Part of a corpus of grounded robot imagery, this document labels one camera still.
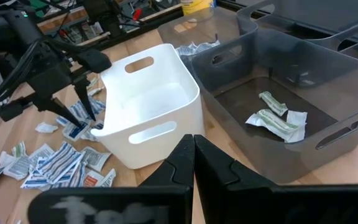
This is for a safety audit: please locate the white plastic bin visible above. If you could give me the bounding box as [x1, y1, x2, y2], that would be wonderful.
[90, 43, 205, 170]

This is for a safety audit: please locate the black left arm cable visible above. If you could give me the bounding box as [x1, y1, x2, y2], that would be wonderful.
[0, 39, 42, 146]

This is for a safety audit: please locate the cluttered background workbench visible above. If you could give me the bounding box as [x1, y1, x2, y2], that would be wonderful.
[32, 0, 185, 43]

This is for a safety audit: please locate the green print white packet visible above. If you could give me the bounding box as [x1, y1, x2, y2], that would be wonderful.
[11, 140, 27, 158]
[245, 108, 295, 143]
[259, 91, 289, 117]

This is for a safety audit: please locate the plain white packet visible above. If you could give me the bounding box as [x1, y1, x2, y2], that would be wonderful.
[286, 110, 309, 143]

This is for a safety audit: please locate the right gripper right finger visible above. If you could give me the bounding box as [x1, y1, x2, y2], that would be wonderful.
[194, 134, 276, 188]

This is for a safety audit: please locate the grey translucent plastic bin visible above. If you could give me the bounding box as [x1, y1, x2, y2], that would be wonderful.
[191, 27, 358, 184]
[157, 6, 259, 63]
[236, 0, 358, 62]

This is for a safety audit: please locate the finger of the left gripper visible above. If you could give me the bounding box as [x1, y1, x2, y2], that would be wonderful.
[72, 75, 97, 122]
[35, 96, 84, 129]

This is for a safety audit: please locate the yellow Lysol wipes canister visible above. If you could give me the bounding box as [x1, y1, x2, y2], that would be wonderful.
[180, 0, 217, 16]

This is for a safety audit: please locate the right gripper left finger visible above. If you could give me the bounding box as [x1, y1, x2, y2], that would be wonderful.
[138, 134, 195, 188]

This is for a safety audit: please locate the blue striped white packet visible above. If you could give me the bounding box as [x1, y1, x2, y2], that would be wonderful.
[56, 96, 107, 125]
[20, 141, 85, 190]

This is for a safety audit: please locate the orange print white packet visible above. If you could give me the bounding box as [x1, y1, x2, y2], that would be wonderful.
[82, 170, 105, 188]

